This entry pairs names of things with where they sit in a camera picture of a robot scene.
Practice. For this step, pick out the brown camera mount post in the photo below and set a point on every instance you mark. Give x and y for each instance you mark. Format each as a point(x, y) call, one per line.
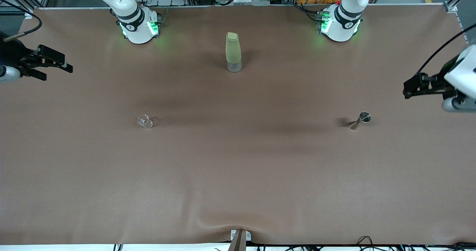
point(238, 243)

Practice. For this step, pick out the tall pale green bottle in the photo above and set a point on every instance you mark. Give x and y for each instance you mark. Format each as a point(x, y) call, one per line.
point(233, 50)

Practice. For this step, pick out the clear glass beaker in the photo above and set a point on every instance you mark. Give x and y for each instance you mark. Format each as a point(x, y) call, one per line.
point(145, 121)

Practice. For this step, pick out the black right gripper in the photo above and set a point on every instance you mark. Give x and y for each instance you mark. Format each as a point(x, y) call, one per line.
point(12, 54)

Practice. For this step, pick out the white corner bracket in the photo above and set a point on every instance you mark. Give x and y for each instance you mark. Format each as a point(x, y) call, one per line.
point(450, 7)
point(28, 13)

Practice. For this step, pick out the steel double jigger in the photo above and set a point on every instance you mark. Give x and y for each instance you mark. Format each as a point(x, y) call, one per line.
point(364, 117)

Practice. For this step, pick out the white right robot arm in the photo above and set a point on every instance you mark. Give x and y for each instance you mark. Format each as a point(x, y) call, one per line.
point(137, 33)

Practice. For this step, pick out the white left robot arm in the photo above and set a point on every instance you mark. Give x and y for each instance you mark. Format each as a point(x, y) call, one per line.
point(342, 28)

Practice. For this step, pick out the white mount bracket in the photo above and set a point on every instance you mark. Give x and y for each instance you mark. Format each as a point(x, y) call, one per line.
point(248, 237)

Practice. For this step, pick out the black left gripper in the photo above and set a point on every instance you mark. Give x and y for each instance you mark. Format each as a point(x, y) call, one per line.
point(441, 81)

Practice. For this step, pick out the brown table mat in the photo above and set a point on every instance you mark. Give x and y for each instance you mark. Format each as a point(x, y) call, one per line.
point(238, 169)

